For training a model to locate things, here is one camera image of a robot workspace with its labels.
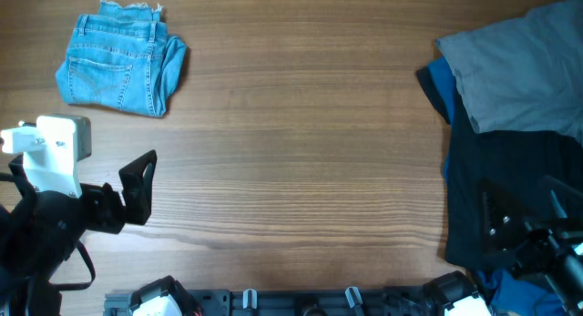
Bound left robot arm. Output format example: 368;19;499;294
1;150;158;315

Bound black garment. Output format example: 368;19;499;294
416;66;582;270

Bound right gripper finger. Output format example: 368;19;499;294
538;176;582;220
477;178;536;255

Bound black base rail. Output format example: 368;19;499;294
103;286;438;316

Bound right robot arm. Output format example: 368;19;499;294
423;176;582;315

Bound light blue denim jeans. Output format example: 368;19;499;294
56;0;188;117

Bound grey t-shirt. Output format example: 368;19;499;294
435;0;582;142

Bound blue garment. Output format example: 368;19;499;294
427;58;567;315

